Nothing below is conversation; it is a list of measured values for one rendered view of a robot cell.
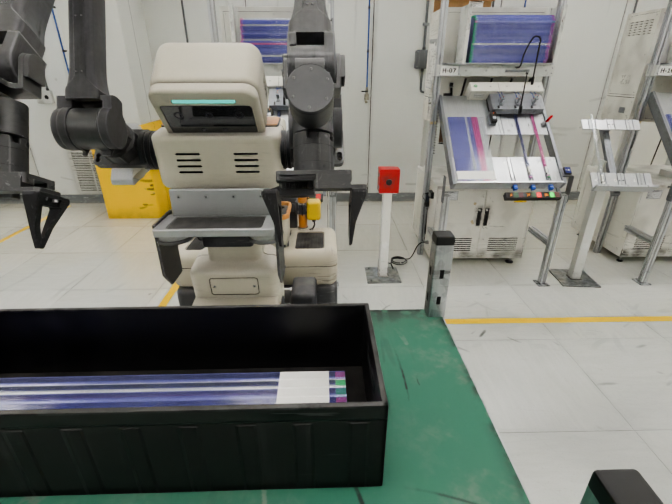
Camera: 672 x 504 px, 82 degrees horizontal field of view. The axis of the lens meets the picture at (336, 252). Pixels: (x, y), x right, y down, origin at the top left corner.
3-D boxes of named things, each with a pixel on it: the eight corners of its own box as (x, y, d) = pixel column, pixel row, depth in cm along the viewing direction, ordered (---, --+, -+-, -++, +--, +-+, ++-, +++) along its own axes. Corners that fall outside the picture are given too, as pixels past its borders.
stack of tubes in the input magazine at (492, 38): (547, 62, 250) (557, 14, 239) (469, 62, 249) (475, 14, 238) (537, 63, 262) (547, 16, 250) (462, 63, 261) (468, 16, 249)
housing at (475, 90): (534, 106, 270) (544, 90, 257) (464, 106, 269) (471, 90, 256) (531, 97, 273) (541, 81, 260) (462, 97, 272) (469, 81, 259)
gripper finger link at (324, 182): (368, 243, 51) (367, 173, 52) (314, 244, 51) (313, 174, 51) (363, 245, 58) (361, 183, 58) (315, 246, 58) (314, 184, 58)
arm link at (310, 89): (343, 61, 57) (284, 61, 57) (348, 10, 46) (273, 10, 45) (345, 142, 57) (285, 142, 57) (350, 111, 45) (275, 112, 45)
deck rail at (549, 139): (561, 188, 243) (567, 183, 237) (558, 188, 242) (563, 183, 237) (536, 101, 270) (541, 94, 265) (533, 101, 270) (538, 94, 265)
